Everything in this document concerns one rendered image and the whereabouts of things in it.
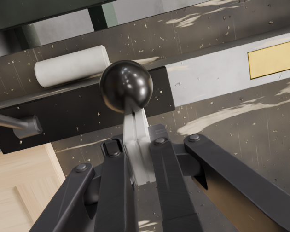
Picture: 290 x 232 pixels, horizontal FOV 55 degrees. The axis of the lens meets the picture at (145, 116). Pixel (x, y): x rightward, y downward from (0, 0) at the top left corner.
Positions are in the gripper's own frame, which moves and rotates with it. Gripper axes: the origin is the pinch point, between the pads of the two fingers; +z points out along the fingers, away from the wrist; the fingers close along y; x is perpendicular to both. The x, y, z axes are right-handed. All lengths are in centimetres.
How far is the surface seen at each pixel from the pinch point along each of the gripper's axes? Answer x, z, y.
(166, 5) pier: 4, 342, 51
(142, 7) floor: 9, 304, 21
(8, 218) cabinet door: -13.5, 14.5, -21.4
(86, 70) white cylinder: 3.5, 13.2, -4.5
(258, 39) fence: 2.0, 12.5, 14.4
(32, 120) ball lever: 0.3, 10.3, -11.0
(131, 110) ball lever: 2.1, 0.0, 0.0
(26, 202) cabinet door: -11.5, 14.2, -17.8
